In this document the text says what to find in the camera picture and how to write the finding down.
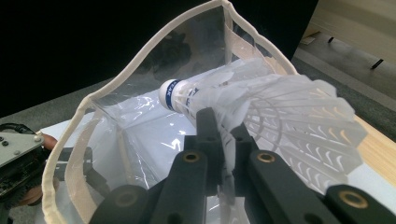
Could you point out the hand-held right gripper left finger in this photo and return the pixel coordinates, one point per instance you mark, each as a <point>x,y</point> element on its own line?
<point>208,140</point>

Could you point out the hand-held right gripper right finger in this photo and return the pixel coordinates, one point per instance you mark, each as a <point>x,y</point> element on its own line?
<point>244,143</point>

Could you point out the white shuttlecock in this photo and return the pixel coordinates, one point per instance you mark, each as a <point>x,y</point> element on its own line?
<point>295,124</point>

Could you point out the clear bag with beige trim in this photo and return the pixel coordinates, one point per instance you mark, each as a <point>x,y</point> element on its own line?
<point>140,124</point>

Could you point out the black curtain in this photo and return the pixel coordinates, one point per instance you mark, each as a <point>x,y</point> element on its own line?
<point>62,46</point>

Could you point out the wooden table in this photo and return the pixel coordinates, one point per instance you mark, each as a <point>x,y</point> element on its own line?
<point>376,149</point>

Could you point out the white table cover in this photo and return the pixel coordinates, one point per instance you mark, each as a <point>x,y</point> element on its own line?
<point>373,189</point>

